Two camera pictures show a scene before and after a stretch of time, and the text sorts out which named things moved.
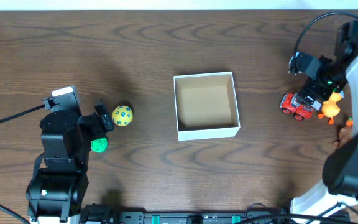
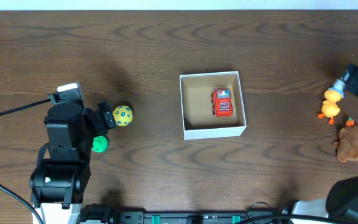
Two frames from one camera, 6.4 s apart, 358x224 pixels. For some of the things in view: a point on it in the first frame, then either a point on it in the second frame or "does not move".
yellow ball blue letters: (122, 116) does not move
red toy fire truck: (301, 108) -> (221, 99)
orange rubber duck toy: (330, 108) does not move
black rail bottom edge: (90, 213) does not move
